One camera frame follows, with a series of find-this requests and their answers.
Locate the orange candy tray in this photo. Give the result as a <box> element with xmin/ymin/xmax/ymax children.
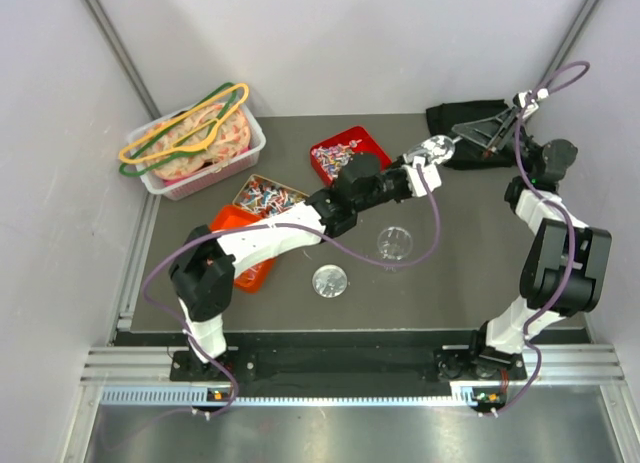
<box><xmin>209</xmin><ymin>205</ymin><xmax>275</xmax><ymax>293</ymax></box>

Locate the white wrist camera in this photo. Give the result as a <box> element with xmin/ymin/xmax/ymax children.
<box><xmin>514</xmin><ymin>88</ymin><xmax>549</xmax><ymax>114</ymax></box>
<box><xmin>404</xmin><ymin>157</ymin><xmax>442</xmax><ymax>198</ymax></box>

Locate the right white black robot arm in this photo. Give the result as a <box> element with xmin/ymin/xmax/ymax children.
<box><xmin>452</xmin><ymin>108</ymin><xmax>612</xmax><ymax>379</ymax></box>

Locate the silver round jar lid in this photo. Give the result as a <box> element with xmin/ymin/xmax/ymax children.
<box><xmin>312</xmin><ymin>264</ymin><xmax>348</xmax><ymax>298</ymax></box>

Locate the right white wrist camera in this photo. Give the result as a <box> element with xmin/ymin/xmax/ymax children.
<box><xmin>514</xmin><ymin>88</ymin><xmax>549</xmax><ymax>114</ymax></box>

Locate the clear glass jar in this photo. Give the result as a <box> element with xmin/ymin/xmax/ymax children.
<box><xmin>377</xmin><ymin>226</ymin><xmax>413</xmax><ymax>272</ymax></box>

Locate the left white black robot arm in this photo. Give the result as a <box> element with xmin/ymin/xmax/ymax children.
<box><xmin>169</xmin><ymin>153</ymin><xmax>428</xmax><ymax>380</ymax></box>

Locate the gold tin candy box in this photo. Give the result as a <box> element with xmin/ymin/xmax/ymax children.
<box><xmin>232</xmin><ymin>174</ymin><xmax>307</xmax><ymax>218</ymax></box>

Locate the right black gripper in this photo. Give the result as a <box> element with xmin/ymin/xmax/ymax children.
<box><xmin>446</xmin><ymin>107</ymin><xmax>538</xmax><ymax>176</ymax></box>

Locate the yellow clothes hanger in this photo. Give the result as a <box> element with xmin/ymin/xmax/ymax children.
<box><xmin>117</xmin><ymin>83</ymin><xmax>251</xmax><ymax>164</ymax></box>

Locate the white plastic basket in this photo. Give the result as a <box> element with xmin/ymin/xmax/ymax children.
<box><xmin>126</xmin><ymin>104</ymin><xmax>266</xmax><ymax>201</ymax></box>

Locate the floral patterned cloth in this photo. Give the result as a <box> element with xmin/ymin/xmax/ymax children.
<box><xmin>141</xmin><ymin>103</ymin><xmax>251</xmax><ymax>183</ymax></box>

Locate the pile of wrapped candies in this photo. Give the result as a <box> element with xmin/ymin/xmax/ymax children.
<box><xmin>311</xmin><ymin>140</ymin><xmax>360</xmax><ymax>180</ymax></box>

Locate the aluminium frame rail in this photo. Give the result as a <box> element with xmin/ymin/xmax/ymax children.
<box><xmin>81</xmin><ymin>344</ymin><xmax>625</xmax><ymax>386</ymax></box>

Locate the red candy tray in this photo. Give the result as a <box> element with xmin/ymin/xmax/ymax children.
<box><xmin>309</xmin><ymin>126</ymin><xmax>391</xmax><ymax>186</ymax></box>

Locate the silver metal scoop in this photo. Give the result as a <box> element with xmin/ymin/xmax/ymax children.
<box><xmin>402</xmin><ymin>135</ymin><xmax>459</xmax><ymax>165</ymax></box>

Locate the green clothes hanger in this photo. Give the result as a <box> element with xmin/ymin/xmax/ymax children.
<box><xmin>119</xmin><ymin>83</ymin><xmax>251</xmax><ymax>182</ymax></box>

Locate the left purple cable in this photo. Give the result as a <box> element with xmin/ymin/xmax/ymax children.
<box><xmin>142</xmin><ymin>164</ymin><xmax>443</xmax><ymax>417</ymax></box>

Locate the black folded cloth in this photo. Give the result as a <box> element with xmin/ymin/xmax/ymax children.
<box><xmin>426</xmin><ymin>100</ymin><xmax>516</xmax><ymax>171</ymax></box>

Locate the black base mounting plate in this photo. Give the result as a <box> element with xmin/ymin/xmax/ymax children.
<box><xmin>168</xmin><ymin>332</ymin><xmax>529</xmax><ymax>384</ymax></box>

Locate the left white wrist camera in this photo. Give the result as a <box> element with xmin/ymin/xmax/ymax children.
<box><xmin>404</xmin><ymin>157</ymin><xmax>442</xmax><ymax>198</ymax></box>

